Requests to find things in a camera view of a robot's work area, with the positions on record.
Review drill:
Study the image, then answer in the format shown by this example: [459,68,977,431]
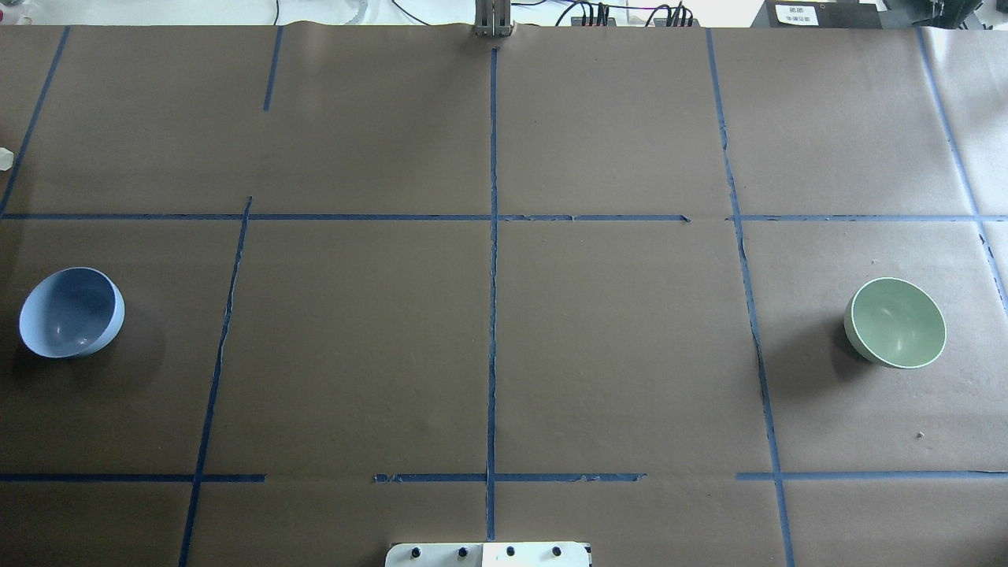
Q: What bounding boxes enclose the aluminium frame post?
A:
[474,0,514,37]

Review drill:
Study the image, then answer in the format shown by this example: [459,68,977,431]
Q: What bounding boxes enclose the blue bowl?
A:
[18,266,125,359]

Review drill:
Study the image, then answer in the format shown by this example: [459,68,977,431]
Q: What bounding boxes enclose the black power box with label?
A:
[750,1,883,29]

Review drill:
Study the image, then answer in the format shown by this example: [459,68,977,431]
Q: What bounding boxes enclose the green bowl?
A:
[843,276,948,369]

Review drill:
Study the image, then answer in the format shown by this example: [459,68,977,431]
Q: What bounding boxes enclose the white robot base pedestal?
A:
[384,541,593,566]

